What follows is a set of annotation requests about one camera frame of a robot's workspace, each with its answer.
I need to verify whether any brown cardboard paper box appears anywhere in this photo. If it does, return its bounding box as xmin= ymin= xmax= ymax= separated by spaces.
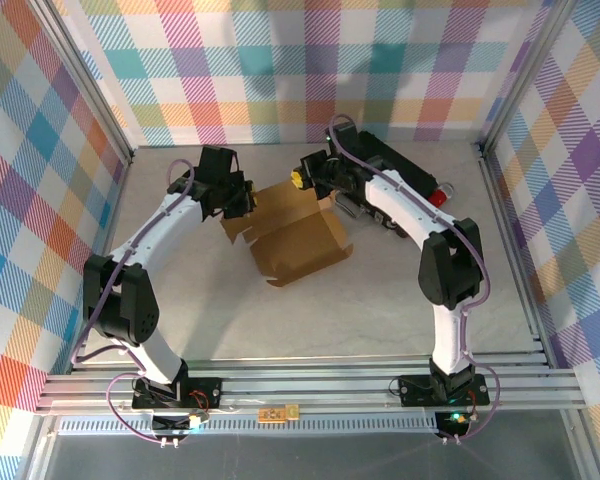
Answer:
xmin=218 ymin=178 xmax=355 ymax=289

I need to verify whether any black left controller box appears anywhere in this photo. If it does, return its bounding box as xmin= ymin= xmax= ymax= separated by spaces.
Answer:
xmin=152 ymin=412 xmax=204 ymax=436

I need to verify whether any black controller box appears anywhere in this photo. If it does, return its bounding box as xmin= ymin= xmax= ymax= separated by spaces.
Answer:
xmin=437 ymin=409 xmax=471 ymax=436
xmin=152 ymin=412 xmax=204 ymax=436

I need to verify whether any black right controller box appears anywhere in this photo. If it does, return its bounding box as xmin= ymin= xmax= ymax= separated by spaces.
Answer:
xmin=437 ymin=409 xmax=471 ymax=436

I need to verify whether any black case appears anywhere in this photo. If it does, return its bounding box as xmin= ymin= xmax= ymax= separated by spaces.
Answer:
xmin=329 ymin=130 xmax=439 ymax=239

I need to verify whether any aluminium side rail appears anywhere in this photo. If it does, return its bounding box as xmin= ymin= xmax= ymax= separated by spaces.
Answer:
xmin=477 ymin=144 xmax=554 ymax=369
xmin=68 ymin=149 xmax=137 ymax=374

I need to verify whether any aluminium corner post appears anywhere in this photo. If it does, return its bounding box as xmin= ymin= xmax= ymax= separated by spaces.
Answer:
xmin=27 ymin=0 xmax=136 ymax=164
xmin=478 ymin=0 xmax=581 ymax=154

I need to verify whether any long aluminium frame rail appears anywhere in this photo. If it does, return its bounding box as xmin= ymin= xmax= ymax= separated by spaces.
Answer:
xmin=34 ymin=352 xmax=589 ymax=416

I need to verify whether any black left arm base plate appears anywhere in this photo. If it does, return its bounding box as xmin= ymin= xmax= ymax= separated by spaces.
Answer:
xmin=131 ymin=377 xmax=224 ymax=412

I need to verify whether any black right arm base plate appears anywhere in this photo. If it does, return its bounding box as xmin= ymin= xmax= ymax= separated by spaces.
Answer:
xmin=397 ymin=372 xmax=491 ymax=407

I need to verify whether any slotted grey cable duct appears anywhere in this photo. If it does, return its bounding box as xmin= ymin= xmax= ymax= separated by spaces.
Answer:
xmin=54 ymin=417 xmax=446 ymax=436

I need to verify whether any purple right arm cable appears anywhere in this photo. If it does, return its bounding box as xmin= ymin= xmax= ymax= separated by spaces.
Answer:
xmin=327 ymin=113 xmax=504 ymax=446

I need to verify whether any aluminium frame strut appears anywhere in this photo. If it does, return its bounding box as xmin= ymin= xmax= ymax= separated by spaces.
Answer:
xmin=14 ymin=417 xmax=59 ymax=480
xmin=562 ymin=409 xmax=600 ymax=480

